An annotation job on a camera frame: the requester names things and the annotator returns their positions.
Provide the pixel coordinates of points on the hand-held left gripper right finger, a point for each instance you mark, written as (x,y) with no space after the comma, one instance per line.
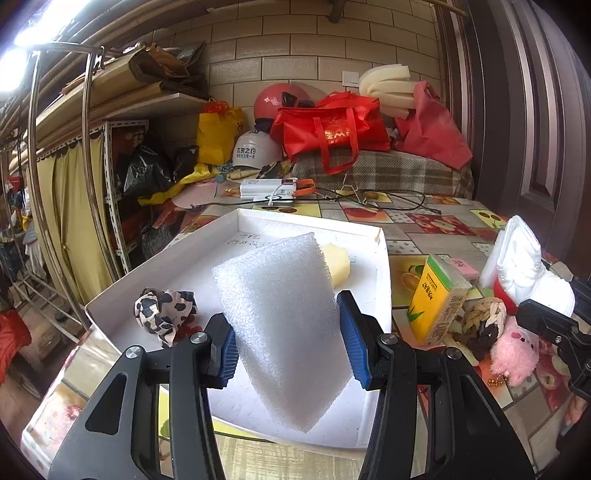
(353,341)

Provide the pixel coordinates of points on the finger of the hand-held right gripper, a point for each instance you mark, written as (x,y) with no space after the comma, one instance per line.
(545,323)
(582,295)

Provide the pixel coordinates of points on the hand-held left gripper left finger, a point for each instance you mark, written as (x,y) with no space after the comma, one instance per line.
(228,355)

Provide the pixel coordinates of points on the white foam block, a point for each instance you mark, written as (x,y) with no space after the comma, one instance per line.
(281,323)

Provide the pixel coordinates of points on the white shallow cardboard box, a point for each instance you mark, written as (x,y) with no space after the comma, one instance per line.
(184,277)

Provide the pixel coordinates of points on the yellow green tissue pack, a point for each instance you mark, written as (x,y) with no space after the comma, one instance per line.
(436,300)

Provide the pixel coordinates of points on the pink tissue pack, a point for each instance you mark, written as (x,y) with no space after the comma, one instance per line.
(464,267)

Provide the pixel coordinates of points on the pink plush toy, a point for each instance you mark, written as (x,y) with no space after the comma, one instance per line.
(512,355)

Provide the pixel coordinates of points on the pale yellow sponge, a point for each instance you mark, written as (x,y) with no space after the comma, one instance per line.
(337,265)

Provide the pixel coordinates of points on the leopard print scrunchie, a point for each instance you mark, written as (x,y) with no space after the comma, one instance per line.
(161,309)

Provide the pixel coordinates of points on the pink round mat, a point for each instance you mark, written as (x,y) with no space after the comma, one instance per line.
(203,194)

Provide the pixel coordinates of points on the white power bank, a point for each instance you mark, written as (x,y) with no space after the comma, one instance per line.
(263,188)

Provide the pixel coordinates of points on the plaid blanket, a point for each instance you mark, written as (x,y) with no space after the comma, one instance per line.
(392,170)

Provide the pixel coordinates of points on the yellow cloth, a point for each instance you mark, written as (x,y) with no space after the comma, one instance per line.
(194,177)

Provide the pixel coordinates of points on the brown wooden door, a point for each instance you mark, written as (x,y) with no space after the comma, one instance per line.
(521,115)

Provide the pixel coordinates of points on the small black plastic bag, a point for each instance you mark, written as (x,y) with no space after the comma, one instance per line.
(184,161)

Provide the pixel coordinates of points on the yellow curtain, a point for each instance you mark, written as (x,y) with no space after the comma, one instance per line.
(78,221)

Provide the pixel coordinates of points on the large black plastic bag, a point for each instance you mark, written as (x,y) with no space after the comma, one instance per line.
(143,170)

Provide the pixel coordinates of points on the white helmet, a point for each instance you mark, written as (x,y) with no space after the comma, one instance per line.
(254,152)

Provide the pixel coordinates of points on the red tote bag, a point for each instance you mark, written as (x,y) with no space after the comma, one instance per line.
(332,134)

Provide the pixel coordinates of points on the red cloth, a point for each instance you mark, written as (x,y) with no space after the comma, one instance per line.
(14,341)

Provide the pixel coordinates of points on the yellow shopping bag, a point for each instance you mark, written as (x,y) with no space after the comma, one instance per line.
(214,138)

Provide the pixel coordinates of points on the red plastic bag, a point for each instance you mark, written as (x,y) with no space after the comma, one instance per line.
(429,129)

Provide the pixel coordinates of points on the red helmet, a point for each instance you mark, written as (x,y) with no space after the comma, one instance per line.
(272,104)

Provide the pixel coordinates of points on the cream foam pile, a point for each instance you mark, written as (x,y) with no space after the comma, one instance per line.
(388,83)

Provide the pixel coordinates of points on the stack of wooden planks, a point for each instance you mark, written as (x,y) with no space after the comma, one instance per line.
(124,83)

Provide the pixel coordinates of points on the chrome clothes rack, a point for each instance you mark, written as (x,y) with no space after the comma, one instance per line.
(31,138)

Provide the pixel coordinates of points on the brown bags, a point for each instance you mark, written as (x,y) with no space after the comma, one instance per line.
(157,64)

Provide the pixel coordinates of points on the white wall switch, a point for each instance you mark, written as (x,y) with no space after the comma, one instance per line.
(351,78)

